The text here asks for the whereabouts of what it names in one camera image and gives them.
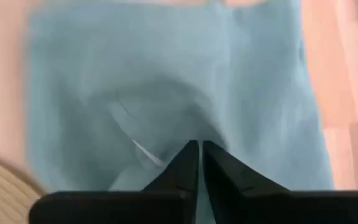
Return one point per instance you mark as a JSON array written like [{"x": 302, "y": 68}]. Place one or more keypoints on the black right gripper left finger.
[{"x": 120, "y": 208}]

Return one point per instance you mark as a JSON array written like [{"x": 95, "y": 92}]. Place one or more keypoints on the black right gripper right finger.
[{"x": 275, "y": 208}]

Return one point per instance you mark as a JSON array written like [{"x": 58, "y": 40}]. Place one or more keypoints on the round woven straw placemat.
[{"x": 2, "y": 193}]

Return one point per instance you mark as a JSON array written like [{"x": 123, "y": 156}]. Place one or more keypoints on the teal cloth napkin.
[{"x": 166, "y": 62}]

